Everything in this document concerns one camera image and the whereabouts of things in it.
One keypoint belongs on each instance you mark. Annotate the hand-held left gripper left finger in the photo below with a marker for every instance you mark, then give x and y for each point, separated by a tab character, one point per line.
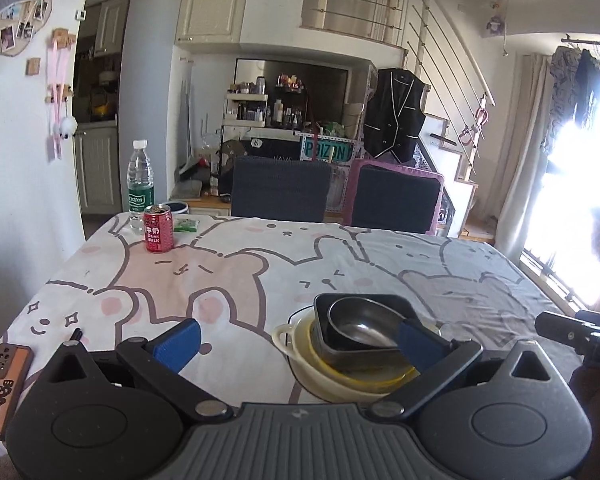
180	344

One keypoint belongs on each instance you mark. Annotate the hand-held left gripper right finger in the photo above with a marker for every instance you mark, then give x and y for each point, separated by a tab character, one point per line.
422	352

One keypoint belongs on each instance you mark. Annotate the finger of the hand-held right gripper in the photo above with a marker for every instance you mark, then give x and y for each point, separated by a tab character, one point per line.
560	327

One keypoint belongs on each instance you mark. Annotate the white bowl with yellow rim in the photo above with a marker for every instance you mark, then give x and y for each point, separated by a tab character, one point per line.
370	379

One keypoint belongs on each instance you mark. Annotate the dark round metal bowl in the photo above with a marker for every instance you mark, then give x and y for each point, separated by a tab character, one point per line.
365	330

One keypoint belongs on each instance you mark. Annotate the stainless steel rectangular tray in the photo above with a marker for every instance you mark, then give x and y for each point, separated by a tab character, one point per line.
321	312
340	357

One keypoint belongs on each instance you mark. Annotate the bear-print tablecloth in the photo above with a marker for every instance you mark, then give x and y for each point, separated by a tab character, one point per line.
230	270

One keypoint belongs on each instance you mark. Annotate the red drink can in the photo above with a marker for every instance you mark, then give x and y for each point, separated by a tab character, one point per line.
158	232

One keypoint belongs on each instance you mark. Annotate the green snack packet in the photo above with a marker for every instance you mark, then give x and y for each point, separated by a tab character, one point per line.
186	225

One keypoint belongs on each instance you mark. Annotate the blue and white round tin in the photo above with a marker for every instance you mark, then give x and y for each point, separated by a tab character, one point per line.
177	206

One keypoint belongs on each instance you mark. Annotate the dark fabric chair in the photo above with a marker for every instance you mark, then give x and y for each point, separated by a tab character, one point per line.
395	200
280	190

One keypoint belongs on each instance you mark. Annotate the clear plastic water bottle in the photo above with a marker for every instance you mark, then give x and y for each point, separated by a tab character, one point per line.
140	180

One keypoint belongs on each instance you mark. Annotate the beige curtain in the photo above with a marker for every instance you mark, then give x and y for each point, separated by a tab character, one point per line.
525	160

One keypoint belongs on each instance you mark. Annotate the phone with orange case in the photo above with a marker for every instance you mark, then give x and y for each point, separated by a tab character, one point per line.
5	390

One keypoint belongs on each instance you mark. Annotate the panelled lower cabinet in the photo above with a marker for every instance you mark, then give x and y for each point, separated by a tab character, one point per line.
97	170

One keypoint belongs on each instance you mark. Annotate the black sign board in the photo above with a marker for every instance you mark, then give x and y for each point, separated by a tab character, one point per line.
275	147

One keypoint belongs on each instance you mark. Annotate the teal plate sign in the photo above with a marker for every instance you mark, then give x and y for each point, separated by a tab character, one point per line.
327	150

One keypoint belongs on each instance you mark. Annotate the black vest with white trim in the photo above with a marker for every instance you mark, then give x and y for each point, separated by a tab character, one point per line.
395	120

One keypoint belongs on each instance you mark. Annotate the hanging clothes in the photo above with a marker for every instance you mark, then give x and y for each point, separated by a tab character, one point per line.
585	85

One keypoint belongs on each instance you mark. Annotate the storage shelf with bottles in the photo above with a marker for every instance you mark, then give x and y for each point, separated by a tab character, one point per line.
280	110

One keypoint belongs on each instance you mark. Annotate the kitchen upper cabinet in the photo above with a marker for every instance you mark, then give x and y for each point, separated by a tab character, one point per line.
111	27

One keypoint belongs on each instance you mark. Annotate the white upper cabinet door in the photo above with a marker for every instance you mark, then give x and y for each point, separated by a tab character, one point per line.
212	12

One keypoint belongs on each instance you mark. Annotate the pink fabric frame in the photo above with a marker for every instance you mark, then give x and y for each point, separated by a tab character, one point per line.
352	195

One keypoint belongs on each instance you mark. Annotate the pink wall hanging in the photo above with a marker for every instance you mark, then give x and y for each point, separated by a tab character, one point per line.
60	95

